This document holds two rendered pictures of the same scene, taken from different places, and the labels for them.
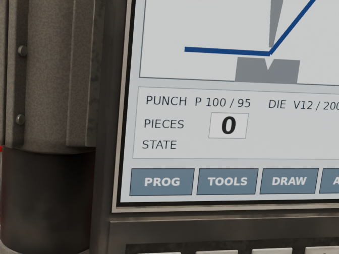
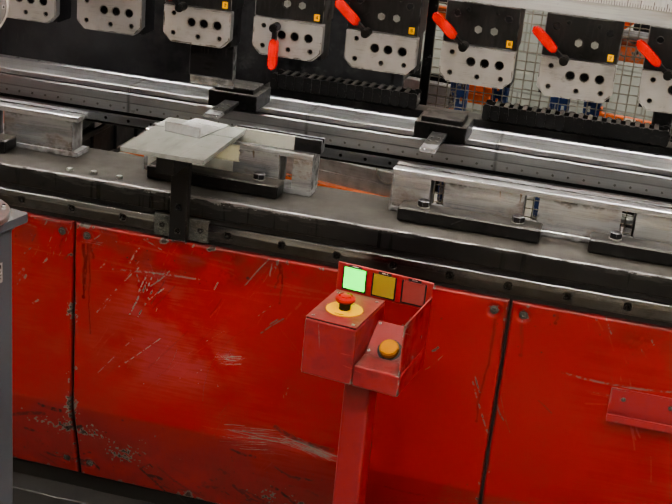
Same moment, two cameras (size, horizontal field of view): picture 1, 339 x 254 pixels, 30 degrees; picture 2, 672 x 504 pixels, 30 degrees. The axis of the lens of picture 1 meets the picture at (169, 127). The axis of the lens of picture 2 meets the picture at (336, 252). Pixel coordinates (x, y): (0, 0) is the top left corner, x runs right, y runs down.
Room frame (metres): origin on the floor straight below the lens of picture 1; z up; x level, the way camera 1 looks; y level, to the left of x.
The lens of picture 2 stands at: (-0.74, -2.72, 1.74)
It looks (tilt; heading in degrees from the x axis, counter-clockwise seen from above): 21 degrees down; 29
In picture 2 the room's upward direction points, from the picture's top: 5 degrees clockwise
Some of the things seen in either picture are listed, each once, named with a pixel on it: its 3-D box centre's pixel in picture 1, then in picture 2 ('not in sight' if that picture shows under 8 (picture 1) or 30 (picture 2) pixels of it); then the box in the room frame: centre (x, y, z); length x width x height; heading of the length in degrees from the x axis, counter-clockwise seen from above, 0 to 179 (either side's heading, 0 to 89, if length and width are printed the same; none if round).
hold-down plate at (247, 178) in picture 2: not in sight; (215, 178); (1.41, -1.20, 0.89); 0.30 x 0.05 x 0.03; 106
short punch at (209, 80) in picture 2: not in sight; (212, 64); (1.45, -1.15, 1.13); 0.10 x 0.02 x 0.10; 106
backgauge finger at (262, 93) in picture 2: not in sight; (229, 100); (1.61, -1.09, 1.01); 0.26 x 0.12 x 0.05; 16
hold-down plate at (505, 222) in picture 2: not in sight; (469, 221); (1.57, -1.75, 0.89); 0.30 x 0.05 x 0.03; 106
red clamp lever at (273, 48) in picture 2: not in sight; (274, 45); (1.43, -1.32, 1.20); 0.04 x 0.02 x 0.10; 16
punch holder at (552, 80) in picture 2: not in sight; (580, 55); (1.67, -1.89, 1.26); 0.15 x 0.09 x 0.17; 106
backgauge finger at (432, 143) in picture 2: not in sight; (438, 132); (1.74, -1.57, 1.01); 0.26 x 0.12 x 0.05; 16
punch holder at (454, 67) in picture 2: not in sight; (481, 41); (1.61, -1.70, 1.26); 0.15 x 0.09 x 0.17; 106
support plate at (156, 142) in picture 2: not in sight; (185, 139); (1.31, -1.19, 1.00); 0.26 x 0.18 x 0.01; 16
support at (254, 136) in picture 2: not in sight; (264, 138); (1.48, -1.28, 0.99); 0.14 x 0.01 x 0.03; 106
